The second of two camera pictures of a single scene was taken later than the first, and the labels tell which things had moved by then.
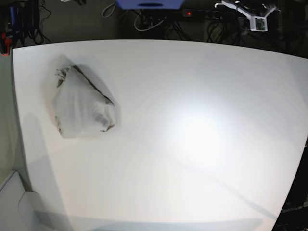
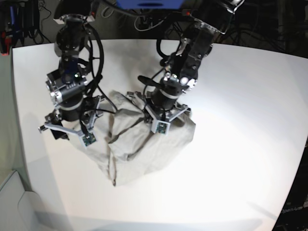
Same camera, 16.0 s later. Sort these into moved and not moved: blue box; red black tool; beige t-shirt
Moved: beige t-shirt
Not moved: blue box; red black tool
